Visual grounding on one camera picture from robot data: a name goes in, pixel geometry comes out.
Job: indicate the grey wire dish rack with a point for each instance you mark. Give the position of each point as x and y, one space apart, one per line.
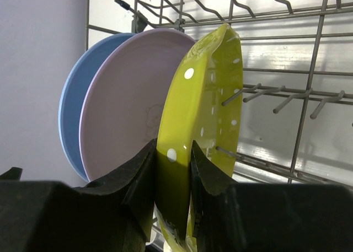
297 58

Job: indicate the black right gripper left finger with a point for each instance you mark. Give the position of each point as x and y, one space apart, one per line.
112 213

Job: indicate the blue plastic plate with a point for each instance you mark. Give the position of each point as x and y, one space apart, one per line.
73 95

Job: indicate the green polka-dot plate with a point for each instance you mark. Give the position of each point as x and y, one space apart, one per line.
203 105

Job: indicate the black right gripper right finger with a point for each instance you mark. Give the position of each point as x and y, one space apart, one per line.
231 216

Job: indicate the lilac plastic plate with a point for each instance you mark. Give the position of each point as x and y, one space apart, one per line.
122 108

